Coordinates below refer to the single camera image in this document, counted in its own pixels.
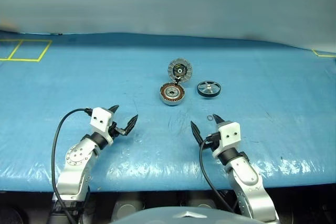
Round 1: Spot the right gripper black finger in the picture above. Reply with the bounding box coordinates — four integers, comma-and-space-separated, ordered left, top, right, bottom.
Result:
213, 113, 227, 126
190, 120, 203, 147

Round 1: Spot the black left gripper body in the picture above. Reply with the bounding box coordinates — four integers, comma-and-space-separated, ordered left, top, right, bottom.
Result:
107, 113, 123, 138

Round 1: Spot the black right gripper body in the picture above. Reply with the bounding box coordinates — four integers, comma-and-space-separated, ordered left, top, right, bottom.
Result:
202, 132, 222, 153

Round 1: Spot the black spoked motor rotor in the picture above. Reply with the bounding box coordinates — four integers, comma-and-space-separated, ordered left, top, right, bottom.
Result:
196, 80, 222, 99

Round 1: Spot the copper wound motor stator housing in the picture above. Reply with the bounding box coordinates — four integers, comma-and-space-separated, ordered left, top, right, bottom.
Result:
160, 82, 187, 107

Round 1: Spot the silver motor rotor disc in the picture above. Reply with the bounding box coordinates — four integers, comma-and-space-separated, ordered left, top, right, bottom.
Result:
167, 57, 194, 83

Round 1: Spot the blue plastic table cover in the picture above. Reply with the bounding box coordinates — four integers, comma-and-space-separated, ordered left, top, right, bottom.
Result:
0, 29, 336, 193

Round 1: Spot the grey rounded shape under table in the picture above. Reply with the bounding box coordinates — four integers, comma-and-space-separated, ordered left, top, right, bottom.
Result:
188, 197, 218, 209
112, 198, 145, 222

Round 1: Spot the grey robot torso shell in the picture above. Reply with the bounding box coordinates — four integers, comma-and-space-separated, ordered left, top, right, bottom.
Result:
110, 206, 238, 224

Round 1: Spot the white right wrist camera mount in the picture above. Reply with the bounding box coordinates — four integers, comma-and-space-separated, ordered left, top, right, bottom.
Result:
211, 121, 242, 158

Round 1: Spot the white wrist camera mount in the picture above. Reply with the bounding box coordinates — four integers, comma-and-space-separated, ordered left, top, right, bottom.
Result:
89, 106, 114, 145
211, 121, 242, 158

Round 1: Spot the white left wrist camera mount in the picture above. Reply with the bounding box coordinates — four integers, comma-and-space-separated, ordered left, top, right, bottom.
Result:
89, 106, 114, 145

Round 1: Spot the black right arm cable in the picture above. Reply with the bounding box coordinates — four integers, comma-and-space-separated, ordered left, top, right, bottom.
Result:
198, 135, 237, 213

